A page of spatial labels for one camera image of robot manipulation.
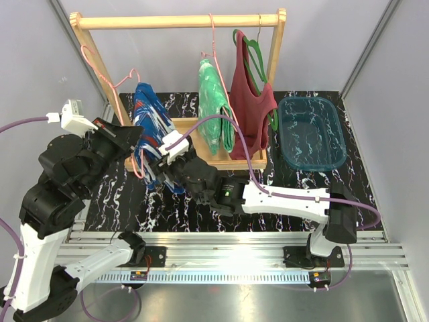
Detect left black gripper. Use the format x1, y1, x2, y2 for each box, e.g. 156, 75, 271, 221
76, 116, 144, 196

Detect blue patterned trousers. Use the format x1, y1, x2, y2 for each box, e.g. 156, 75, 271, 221
131, 83, 176, 190

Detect green white patterned trousers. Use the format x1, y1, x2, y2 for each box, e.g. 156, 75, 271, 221
198, 59, 235, 155

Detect pink wire hanger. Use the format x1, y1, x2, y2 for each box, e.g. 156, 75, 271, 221
201, 13, 239, 125
80, 45, 145, 179

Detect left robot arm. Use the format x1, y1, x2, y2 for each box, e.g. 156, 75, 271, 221
1, 118, 145, 321

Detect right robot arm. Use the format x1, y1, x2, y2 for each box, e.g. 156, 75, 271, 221
149, 148, 357, 269

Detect green velvet hanger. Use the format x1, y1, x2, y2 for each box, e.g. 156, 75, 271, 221
243, 36, 279, 131

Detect maroon tank top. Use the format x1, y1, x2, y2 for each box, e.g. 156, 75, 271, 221
229, 30, 277, 160

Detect wooden clothes rack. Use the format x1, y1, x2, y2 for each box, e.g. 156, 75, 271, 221
69, 8, 287, 170

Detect blue transparent plastic bin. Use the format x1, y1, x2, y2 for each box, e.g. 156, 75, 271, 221
278, 96, 347, 172

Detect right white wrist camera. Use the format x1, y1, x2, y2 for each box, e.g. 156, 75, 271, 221
158, 130, 190, 164

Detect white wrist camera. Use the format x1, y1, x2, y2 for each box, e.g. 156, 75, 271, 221
46, 99, 97, 138
158, 130, 190, 164

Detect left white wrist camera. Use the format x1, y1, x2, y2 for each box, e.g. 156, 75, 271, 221
46, 99, 97, 138

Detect aluminium mounting rail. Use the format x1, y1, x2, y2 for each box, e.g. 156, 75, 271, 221
55, 231, 410, 286

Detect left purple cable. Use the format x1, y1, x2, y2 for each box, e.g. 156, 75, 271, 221
0, 115, 50, 322

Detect purple cable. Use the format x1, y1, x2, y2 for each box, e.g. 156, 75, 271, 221
0, 115, 50, 322
167, 113, 381, 292

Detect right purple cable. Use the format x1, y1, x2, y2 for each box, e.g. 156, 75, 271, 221
167, 113, 381, 292

